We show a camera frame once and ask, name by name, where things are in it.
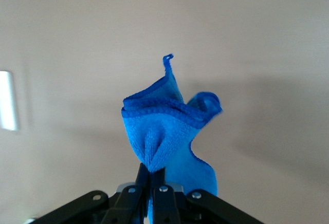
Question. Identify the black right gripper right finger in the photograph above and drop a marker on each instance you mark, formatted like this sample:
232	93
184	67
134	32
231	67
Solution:
164	206

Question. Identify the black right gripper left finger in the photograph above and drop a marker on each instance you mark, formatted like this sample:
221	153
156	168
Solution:
123	208

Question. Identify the blue microfibre towel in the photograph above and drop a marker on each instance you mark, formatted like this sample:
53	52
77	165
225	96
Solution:
164	131

